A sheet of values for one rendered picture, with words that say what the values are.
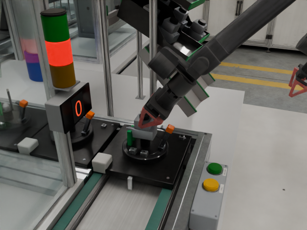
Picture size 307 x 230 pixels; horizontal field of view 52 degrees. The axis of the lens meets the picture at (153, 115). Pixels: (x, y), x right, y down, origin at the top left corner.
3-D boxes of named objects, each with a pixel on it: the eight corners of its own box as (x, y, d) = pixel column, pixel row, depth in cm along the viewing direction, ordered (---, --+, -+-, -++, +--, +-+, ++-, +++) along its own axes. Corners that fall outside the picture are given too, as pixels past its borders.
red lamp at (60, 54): (77, 59, 68) (74, 36, 66) (65, 67, 64) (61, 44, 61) (57, 56, 69) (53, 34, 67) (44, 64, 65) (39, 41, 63)
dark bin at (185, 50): (199, 50, 110) (210, 33, 105) (185, 63, 100) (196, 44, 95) (136, 8, 114) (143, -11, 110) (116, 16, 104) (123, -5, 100)
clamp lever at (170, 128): (165, 144, 94) (175, 126, 90) (163, 148, 93) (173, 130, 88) (155, 139, 94) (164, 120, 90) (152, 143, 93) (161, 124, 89)
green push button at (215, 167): (222, 169, 91) (223, 163, 90) (220, 178, 88) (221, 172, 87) (208, 166, 93) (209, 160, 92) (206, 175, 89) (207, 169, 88)
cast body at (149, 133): (157, 133, 95) (157, 112, 91) (152, 141, 91) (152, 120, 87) (131, 128, 97) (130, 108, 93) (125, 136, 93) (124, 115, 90)
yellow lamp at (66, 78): (80, 80, 71) (77, 59, 68) (68, 89, 67) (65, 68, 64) (60, 77, 72) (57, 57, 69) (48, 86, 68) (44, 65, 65)
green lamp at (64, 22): (74, 36, 66) (71, 12, 63) (61, 43, 61) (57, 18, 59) (53, 34, 67) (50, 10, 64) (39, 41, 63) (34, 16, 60)
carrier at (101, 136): (120, 128, 111) (118, 96, 104) (87, 170, 91) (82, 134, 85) (60, 117, 117) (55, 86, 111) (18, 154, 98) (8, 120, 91)
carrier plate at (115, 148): (191, 140, 104) (192, 135, 103) (172, 190, 84) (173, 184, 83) (124, 128, 110) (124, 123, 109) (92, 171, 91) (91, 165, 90)
